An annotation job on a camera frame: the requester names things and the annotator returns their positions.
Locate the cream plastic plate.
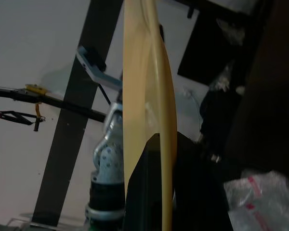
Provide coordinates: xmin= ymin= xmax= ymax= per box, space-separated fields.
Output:
xmin=122 ymin=0 xmax=179 ymax=231

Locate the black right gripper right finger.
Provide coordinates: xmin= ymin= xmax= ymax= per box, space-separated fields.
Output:
xmin=170 ymin=131 xmax=232 ymax=231

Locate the black crumpled cloth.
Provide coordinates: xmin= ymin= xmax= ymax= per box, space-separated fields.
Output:
xmin=198 ymin=59 xmax=245 ymax=163

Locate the yellow clamp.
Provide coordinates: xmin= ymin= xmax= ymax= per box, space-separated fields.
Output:
xmin=25 ymin=83 xmax=47 ymax=96

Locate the dark brown wooden table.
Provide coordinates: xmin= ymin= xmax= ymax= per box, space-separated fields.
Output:
xmin=177 ymin=0 xmax=289 ymax=174

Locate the black metal wheeled stand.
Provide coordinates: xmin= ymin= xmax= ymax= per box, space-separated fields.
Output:
xmin=0 ymin=0 xmax=124 ymax=227

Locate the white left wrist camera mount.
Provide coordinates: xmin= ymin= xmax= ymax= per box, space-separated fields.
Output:
xmin=75 ymin=46 xmax=124 ymax=91

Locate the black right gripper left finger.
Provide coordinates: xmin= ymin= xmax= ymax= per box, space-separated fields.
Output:
xmin=124 ymin=133 xmax=165 ymax=231

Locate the white plastic bag red print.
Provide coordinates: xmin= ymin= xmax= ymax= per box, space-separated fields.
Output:
xmin=223 ymin=169 xmax=289 ymax=231

